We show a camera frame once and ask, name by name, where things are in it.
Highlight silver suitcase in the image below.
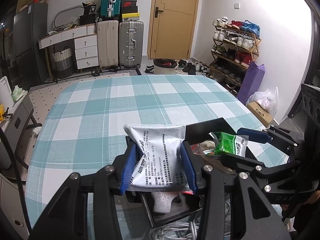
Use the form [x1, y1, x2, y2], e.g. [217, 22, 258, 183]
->
[118, 21, 144, 69]

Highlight teal checked tablecloth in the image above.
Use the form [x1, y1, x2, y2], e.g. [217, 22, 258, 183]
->
[25, 75, 264, 225]

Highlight oval mirror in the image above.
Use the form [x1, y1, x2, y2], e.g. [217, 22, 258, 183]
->
[53, 5, 84, 28]

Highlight cream cloth bag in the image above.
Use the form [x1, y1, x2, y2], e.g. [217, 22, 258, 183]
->
[200, 140, 215, 151]

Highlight green snack packet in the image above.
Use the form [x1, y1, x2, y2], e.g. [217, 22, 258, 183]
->
[209, 132, 249, 157]

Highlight wooden door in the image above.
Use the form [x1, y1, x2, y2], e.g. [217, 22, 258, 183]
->
[147, 0, 199, 60]

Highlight white plastic bag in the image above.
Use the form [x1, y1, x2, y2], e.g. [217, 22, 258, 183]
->
[246, 87, 278, 117]

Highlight stacked shoe boxes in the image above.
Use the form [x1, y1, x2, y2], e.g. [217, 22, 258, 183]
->
[120, 0, 140, 21]

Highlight beige suitcase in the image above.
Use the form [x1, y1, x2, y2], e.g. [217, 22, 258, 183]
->
[97, 20, 119, 67]

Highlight black cardboard box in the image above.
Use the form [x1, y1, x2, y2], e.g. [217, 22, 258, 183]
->
[127, 118, 235, 228]

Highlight shoe rack with shoes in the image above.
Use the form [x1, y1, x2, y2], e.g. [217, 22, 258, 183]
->
[207, 16, 261, 96]

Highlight dark refrigerator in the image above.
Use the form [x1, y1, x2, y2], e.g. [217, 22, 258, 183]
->
[13, 3, 49, 89]

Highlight white cable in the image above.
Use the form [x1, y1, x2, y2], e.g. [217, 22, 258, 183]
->
[149, 199, 231, 240]

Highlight red white printed packet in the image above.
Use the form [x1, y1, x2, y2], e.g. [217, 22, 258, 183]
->
[181, 190, 193, 195]

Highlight cardboard box on floor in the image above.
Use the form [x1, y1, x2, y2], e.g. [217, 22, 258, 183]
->
[246, 102, 273, 128]

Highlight grey side cabinet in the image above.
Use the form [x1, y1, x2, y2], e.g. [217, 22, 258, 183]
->
[1, 92, 42, 170]

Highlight white bubble foam piece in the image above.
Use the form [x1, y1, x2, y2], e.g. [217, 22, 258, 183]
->
[151, 192, 179, 214]

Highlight laundry basket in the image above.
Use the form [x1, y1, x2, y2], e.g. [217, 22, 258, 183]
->
[52, 46, 74, 79]

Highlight white air purifier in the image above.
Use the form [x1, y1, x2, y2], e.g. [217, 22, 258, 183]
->
[0, 76, 14, 110]

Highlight purple bag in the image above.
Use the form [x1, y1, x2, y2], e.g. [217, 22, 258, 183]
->
[236, 61, 265, 105]

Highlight silver printed pouch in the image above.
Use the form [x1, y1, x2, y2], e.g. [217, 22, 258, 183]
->
[124, 125, 189, 192]

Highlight yellow plastic bag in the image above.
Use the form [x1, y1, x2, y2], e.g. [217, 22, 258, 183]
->
[0, 104, 5, 121]

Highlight white drawer desk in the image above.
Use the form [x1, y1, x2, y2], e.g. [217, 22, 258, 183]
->
[39, 23, 99, 71]

